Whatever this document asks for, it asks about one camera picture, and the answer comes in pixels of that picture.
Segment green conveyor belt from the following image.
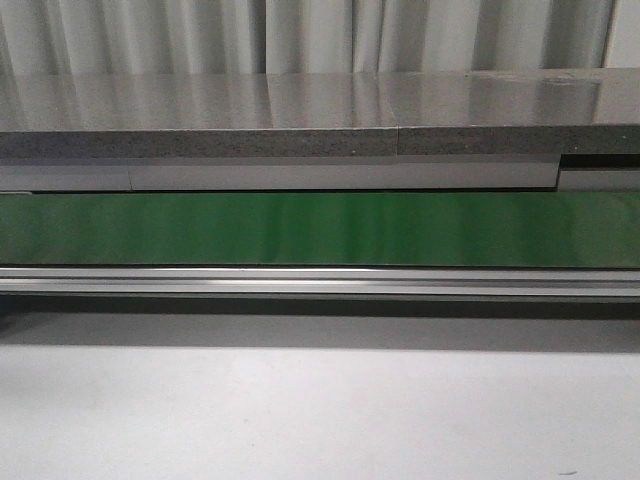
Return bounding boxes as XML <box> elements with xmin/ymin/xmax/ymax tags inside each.
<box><xmin>1</xmin><ymin>192</ymin><xmax>639</xmax><ymax>269</ymax></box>

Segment grey stone counter slab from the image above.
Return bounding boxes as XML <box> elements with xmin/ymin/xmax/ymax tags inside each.
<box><xmin>1</xmin><ymin>68</ymin><xmax>639</xmax><ymax>158</ymax></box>

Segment grey panel under counter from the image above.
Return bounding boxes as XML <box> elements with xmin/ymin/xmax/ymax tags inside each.
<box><xmin>1</xmin><ymin>154</ymin><xmax>639</xmax><ymax>192</ymax></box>

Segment aluminium conveyor side rail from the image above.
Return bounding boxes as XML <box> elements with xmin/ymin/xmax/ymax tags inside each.
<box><xmin>1</xmin><ymin>267</ymin><xmax>639</xmax><ymax>301</ymax></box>

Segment white pleated curtain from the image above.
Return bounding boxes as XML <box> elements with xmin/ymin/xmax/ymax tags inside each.
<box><xmin>1</xmin><ymin>1</ymin><xmax>639</xmax><ymax>75</ymax></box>

